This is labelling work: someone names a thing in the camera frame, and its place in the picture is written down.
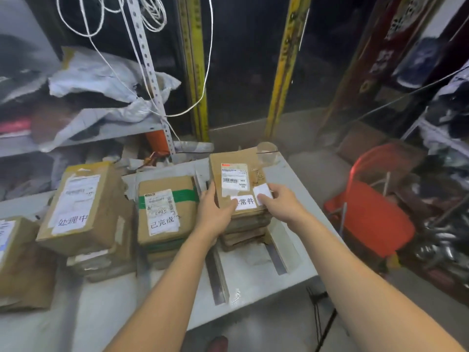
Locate person's right hand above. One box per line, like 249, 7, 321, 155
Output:
257, 183, 312, 230

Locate person's left hand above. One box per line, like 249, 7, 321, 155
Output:
194, 181, 239, 248

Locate parcels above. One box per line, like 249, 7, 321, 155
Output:
0, 163, 276, 314

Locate person's left forearm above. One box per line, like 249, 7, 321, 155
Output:
104, 230, 220, 352

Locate person's right forearm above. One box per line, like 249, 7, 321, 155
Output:
293, 216, 466, 352

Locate person's foot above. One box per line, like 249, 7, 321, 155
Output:
207, 335, 230, 352

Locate clear tape roll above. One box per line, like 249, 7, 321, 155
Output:
256, 141, 281, 165

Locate red plastic stool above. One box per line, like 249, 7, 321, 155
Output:
324, 142, 417, 259

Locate orange box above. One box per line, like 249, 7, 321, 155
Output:
145, 130, 171, 155

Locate black metal table leg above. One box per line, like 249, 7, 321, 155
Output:
307, 286, 340, 352

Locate grey metal shelf rack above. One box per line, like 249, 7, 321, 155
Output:
0, 0, 176, 162

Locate white gridded plastic bag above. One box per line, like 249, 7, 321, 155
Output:
38, 98, 164, 153

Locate black fabric bundle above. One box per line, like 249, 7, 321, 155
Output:
65, 91, 129, 109

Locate cluttered background storage rack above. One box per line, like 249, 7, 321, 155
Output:
401, 62, 469, 290

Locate white mailer bag yellow patch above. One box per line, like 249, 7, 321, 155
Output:
47, 45, 182, 103

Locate brown parcel in clear wrap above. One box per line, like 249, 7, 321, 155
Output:
31, 106, 74, 132

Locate pink plastic packet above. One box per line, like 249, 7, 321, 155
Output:
0, 119, 32, 135

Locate grey and black mailer bag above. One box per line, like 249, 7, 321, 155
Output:
0, 32, 56, 107

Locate yellow and black post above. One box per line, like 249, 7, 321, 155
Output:
264, 0, 313, 138

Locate long white cable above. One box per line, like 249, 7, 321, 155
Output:
79, 0, 215, 143

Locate coil of white rope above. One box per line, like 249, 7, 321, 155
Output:
55, 0, 169, 38

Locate dark red yellow-edged sign post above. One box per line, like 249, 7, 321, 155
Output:
329, 0, 440, 118

